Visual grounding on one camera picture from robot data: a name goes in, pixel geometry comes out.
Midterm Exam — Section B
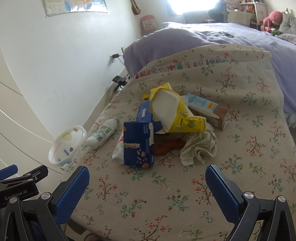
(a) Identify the white red plastic packet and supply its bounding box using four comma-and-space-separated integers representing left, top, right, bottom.
111, 131, 125, 165

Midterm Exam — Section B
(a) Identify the floral beige bed cover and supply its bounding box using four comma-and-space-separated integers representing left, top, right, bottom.
63, 44, 296, 241

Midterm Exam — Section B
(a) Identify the white plastic trash bin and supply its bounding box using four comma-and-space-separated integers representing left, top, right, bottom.
48, 126, 87, 169

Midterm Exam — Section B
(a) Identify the light blue brown carton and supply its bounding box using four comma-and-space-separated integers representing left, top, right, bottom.
186, 93, 229, 131

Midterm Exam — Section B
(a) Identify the pink storage box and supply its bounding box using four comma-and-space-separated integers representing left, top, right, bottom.
139, 15, 157, 36

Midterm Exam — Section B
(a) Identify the purple blanket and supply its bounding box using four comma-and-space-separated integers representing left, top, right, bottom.
123, 22, 296, 114

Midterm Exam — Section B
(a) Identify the grey cushion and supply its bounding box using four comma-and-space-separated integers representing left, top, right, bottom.
279, 11, 296, 35

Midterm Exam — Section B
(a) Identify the pink stuffed toy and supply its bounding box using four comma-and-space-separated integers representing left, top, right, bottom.
262, 11, 283, 31

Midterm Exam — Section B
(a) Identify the orange red wrapper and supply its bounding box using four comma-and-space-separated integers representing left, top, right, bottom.
154, 138, 186, 156

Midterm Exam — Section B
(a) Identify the white green tube bottle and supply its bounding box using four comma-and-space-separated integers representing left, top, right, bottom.
85, 118, 117, 150

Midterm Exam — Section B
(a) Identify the yellow white torn wrapper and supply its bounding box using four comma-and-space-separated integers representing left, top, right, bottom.
149, 83, 206, 133

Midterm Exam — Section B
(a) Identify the wall map poster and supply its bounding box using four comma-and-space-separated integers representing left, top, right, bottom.
44, 0, 108, 16

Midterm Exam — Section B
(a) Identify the white shelf with items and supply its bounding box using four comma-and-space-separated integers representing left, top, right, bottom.
226, 0, 268, 30

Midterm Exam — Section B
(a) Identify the crumpled white tissue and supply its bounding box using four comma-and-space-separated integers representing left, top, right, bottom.
180, 130, 217, 167

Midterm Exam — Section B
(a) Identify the blue cardboard snack box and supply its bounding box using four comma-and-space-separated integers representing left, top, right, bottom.
123, 100, 163, 169

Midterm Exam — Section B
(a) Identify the black device on floor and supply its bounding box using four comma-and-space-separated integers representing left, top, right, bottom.
112, 75, 128, 92

